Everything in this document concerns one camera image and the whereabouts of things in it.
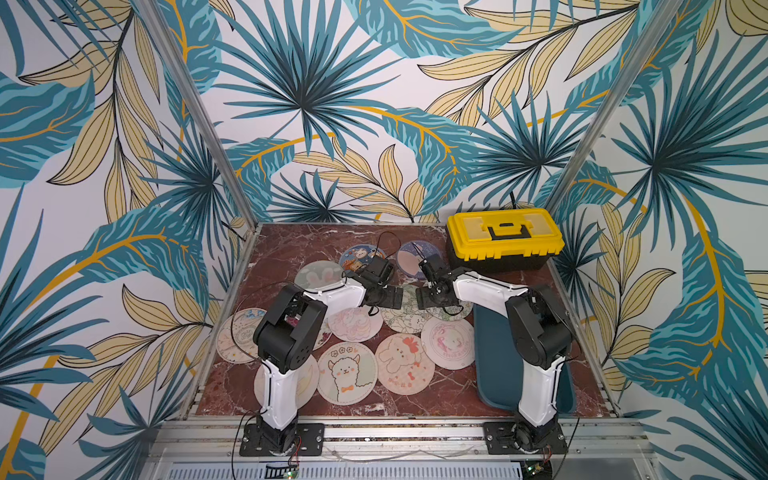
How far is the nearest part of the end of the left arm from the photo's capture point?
739 mm

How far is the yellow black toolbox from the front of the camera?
95cm

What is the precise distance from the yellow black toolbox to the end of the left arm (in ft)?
0.81
